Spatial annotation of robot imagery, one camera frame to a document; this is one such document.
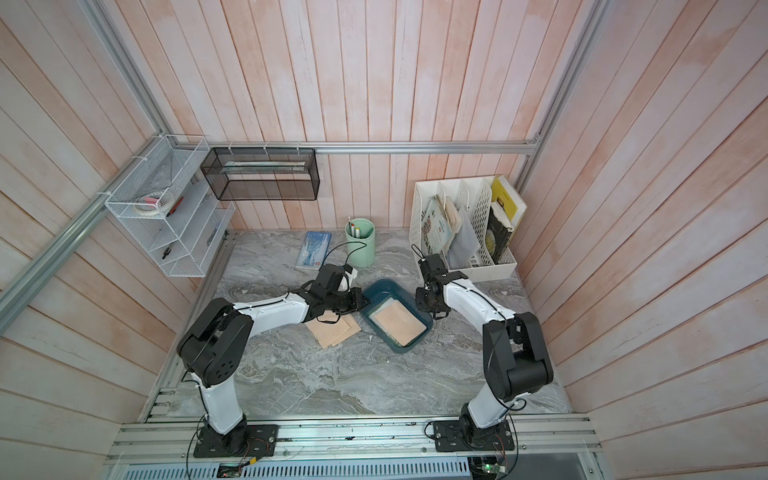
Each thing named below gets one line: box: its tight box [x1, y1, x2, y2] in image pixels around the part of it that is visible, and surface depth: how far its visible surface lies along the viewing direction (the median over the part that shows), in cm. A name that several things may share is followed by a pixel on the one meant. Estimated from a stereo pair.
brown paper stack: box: [368, 297, 427, 347], surface depth 95 cm
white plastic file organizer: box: [409, 176, 518, 282], surface depth 103 cm
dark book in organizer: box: [485, 201, 514, 264], surface depth 100 cm
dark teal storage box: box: [360, 278, 433, 354], surface depth 99 cm
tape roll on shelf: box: [134, 195, 162, 215], surface depth 76 cm
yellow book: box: [491, 176, 528, 228], surface depth 95 cm
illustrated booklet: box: [421, 195, 453, 255], surface depth 103 cm
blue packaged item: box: [295, 231, 332, 270], surface depth 115 cm
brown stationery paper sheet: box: [304, 310, 362, 349], surface depth 93 cm
